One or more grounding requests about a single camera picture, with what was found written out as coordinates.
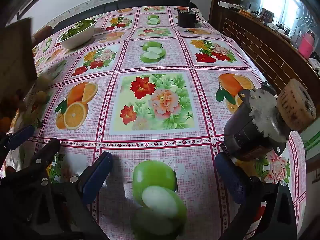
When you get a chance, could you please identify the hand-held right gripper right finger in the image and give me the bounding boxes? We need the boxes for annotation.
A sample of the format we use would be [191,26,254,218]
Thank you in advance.
[215,152,298,240]

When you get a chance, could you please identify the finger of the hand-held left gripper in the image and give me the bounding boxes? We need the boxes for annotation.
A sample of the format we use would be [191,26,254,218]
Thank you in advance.
[0,138,61,188]
[0,125,35,153]

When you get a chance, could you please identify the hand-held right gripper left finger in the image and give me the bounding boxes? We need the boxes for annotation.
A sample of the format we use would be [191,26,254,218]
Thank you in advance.
[50,151,113,240]

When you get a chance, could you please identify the cardboard box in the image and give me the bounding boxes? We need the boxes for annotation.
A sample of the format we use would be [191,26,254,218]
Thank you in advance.
[0,17,38,98]

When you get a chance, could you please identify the grey motor with wooden wheel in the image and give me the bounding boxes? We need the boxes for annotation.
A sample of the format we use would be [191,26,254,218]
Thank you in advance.
[223,79,317,162]

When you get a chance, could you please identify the white bowl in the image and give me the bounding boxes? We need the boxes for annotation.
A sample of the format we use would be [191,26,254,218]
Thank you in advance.
[56,17,97,50]

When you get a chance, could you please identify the green leafy vegetables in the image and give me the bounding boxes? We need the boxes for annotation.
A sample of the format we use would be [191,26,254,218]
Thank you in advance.
[61,19,95,40]

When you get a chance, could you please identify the wooden brick-pattern counter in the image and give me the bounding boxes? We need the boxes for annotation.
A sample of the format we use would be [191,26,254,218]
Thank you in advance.
[209,0,320,98]

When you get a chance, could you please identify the pink fruit flower printed tablecloth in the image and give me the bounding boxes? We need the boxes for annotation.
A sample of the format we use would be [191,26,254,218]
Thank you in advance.
[0,5,307,240]

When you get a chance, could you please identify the pink bottle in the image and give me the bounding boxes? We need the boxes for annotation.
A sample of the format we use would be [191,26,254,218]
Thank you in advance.
[297,30,315,60]

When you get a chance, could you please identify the long white box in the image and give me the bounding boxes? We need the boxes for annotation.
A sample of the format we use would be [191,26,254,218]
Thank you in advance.
[218,1,240,8]

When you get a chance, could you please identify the black leather sofa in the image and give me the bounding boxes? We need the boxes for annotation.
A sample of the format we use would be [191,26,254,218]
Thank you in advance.
[52,0,198,30]

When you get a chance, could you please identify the bright window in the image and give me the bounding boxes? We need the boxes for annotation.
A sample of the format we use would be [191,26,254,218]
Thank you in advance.
[260,0,310,28]

